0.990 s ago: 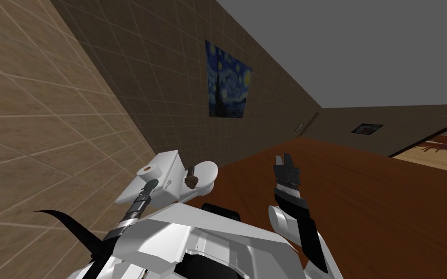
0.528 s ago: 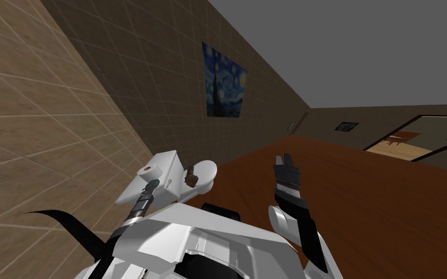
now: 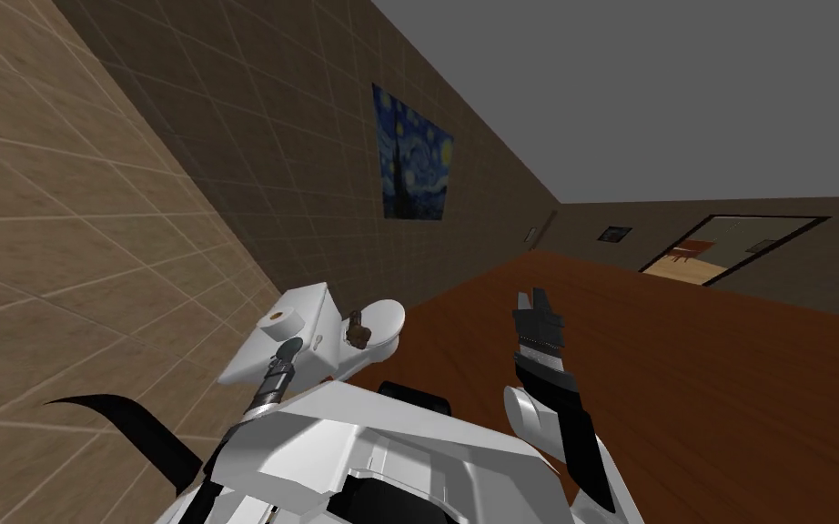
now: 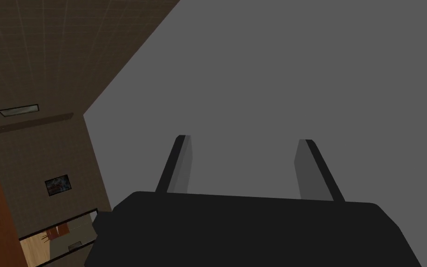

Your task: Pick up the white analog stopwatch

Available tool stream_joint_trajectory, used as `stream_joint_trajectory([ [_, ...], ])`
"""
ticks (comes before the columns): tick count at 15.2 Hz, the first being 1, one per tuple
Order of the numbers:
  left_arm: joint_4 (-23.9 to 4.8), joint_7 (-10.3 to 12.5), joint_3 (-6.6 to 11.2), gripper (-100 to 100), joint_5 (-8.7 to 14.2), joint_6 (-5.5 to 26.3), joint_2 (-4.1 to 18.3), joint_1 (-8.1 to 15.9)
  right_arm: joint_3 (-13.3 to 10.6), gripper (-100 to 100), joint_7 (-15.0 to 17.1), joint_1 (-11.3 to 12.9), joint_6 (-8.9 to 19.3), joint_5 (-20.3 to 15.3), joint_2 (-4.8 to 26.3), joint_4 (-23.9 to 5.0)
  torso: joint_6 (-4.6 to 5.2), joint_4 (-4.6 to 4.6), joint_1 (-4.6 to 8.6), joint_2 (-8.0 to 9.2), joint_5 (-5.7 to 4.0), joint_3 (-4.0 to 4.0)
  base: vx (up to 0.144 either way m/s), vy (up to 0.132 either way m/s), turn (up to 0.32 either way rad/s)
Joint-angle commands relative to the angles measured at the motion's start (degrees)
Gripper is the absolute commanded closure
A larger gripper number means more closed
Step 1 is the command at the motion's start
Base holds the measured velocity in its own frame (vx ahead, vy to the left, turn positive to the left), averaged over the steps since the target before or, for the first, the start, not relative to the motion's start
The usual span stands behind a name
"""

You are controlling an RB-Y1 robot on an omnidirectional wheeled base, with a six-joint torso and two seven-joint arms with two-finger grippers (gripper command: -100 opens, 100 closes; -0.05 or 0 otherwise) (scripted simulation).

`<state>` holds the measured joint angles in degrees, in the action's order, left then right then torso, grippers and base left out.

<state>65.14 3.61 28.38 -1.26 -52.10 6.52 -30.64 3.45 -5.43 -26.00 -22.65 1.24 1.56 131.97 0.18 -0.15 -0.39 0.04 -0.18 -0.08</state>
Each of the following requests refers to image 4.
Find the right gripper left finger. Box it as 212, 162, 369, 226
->
155, 134, 193, 194

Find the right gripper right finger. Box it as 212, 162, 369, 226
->
294, 139, 346, 203

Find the framed wall mirror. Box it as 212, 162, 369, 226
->
18, 208, 99, 267

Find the grey wall vent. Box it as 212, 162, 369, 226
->
0, 104, 40, 118

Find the dark framed wall picture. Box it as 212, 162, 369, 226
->
44, 174, 73, 197

